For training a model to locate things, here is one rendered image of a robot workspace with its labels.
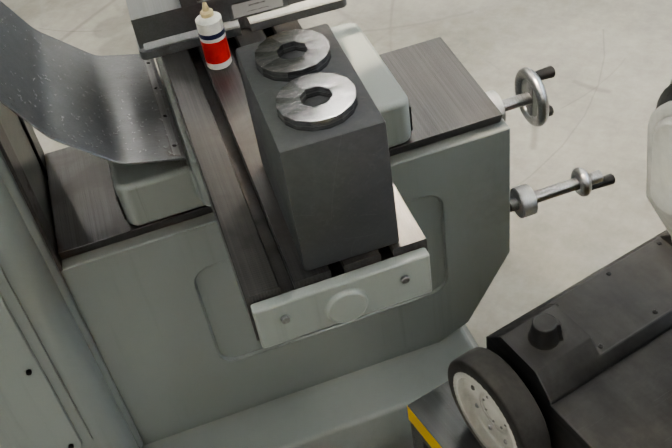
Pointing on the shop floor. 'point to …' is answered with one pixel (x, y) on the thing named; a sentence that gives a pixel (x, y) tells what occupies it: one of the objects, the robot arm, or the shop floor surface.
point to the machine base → (337, 407)
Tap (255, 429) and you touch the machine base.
